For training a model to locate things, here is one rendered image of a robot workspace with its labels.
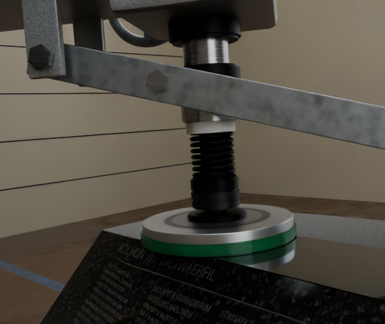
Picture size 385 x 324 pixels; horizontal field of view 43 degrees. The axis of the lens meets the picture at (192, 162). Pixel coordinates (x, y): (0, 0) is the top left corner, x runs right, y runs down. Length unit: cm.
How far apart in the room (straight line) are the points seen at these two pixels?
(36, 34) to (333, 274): 46
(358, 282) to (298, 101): 23
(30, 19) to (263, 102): 32
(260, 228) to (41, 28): 38
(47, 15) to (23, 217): 496
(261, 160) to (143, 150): 167
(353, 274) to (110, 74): 38
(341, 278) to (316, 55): 584
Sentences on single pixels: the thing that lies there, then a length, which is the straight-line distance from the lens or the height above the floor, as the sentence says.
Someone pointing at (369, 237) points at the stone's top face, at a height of 87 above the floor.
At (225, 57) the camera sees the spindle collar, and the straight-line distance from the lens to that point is 67.
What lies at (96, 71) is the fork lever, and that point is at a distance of 67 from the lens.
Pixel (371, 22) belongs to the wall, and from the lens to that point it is 599.
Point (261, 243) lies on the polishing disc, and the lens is 61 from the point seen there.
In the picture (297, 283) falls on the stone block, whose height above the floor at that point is 87.
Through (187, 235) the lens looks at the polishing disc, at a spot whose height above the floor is 90.
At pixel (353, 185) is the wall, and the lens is 610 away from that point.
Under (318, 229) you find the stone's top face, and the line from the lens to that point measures 72.
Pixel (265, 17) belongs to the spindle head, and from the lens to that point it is 70.
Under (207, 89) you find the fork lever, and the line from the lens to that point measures 62.
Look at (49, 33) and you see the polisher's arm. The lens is 67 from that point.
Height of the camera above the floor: 103
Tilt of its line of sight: 4 degrees down
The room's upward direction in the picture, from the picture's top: 4 degrees counter-clockwise
